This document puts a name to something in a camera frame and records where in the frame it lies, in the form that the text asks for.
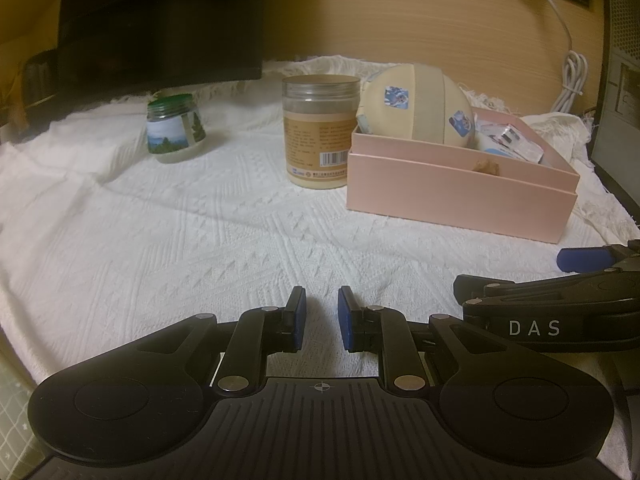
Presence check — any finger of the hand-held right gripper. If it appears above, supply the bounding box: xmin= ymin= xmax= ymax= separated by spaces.
xmin=556 ymin=240 xmax=640 ymax=273
xmin=452 ymin=267 xmax=640 ymax=306

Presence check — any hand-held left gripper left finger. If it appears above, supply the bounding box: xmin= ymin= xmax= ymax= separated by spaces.
xmin=132 ymin=286 xmax=308 ymax=398

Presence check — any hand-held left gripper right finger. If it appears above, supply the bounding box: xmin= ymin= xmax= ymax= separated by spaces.
xmin=337 ymin=285 xmax=506 ymax=398

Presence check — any pink cardboard box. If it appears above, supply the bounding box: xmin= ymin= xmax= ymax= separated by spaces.
xmin=346 ymin=105 xmax=582 ymax=245

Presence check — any white printed packet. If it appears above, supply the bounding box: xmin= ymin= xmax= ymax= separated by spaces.
xmin=472 ymin=119 xmax=545 ymax=163

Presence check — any beige round soft cap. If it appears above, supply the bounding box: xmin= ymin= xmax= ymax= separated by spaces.
xmin=356 ymin=63 xmax=476 ymax=150

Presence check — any white textured blanket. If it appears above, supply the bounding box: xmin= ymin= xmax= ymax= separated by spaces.
xmin=0 ymin=55 xmax=640 ymax=461

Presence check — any clear plastic jar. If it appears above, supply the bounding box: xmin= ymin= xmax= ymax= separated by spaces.
xmin=281 ymin=75 xmax=362 ymax=190

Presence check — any green lid glass jar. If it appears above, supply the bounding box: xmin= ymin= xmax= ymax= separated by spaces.
xmin=146 ymin=94 xmax=208 ymax=164

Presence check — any green grid mat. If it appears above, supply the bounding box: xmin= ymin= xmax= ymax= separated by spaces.
xmin=0 ymin=350 xmax=46 ymax=480

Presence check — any black monitor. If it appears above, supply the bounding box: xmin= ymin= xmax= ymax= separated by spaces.
xmin=55 ymin=0 xmax=266 ymax=98

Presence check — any white cable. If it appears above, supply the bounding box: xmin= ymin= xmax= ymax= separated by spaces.
xmin=520 ymin=0 xmax=590 ymax=116

